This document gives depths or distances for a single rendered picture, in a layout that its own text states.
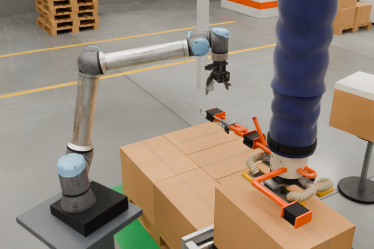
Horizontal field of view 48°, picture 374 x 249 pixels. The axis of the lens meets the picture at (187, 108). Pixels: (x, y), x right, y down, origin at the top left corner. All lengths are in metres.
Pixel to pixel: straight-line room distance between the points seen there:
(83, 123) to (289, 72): 1.17
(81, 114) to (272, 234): 1.16
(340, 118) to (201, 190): 1.42
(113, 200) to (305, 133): 1.13
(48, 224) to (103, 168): 1.88
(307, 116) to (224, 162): 1.52
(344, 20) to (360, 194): 5.72
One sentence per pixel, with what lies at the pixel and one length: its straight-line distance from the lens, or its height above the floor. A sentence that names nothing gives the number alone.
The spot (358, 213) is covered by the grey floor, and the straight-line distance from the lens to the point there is 3.93.
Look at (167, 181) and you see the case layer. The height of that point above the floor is 0.54.
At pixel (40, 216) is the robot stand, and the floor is 0.75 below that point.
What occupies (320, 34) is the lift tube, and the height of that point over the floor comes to 1.86.
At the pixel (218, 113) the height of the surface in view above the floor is 1.24.
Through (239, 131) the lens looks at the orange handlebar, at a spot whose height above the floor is 1.23.
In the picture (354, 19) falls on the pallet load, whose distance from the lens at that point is 9.64.
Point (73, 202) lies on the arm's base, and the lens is 2.40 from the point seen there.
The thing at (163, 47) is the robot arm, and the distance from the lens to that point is 2.11.
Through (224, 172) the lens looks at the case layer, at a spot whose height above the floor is 0.54.
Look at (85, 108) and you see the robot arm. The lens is 2.36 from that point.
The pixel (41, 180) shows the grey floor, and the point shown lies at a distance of 4.27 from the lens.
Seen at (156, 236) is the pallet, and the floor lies 0.07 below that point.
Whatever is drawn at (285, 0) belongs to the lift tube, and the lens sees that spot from 1.74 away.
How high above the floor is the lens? 2.30
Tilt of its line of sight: 25 degrees down
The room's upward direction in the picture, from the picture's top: straight up
